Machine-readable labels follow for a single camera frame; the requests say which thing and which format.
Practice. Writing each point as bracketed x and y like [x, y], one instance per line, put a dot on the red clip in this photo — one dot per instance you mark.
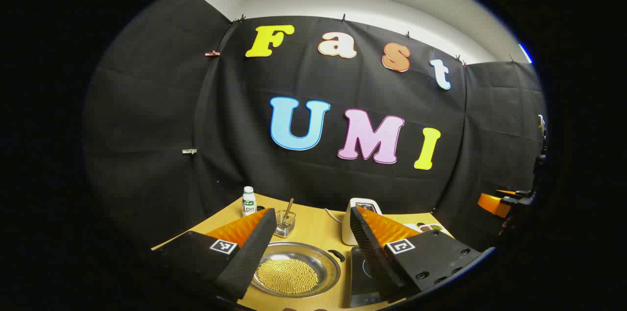
[212, 53]

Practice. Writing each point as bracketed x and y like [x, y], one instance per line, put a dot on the black induction cooktop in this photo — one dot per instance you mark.
[360, 276]

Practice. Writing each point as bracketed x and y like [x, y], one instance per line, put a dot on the white drink bottle green label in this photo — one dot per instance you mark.
[249, 201]

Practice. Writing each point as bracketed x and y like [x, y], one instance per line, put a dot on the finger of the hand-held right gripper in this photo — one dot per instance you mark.
[492, 204]

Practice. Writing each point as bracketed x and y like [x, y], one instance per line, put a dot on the white toaster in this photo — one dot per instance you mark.
[347, 225]

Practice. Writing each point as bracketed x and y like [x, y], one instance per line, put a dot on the white divided dish with beans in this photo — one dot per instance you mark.
[430, 227]

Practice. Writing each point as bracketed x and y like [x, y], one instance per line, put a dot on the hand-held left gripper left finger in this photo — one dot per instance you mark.
[250, 257]

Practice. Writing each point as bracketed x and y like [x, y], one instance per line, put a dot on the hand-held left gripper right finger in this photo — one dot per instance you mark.
[372, 252]

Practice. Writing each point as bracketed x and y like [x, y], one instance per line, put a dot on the pile of yellow soybeans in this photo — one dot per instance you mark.
[286, 276]

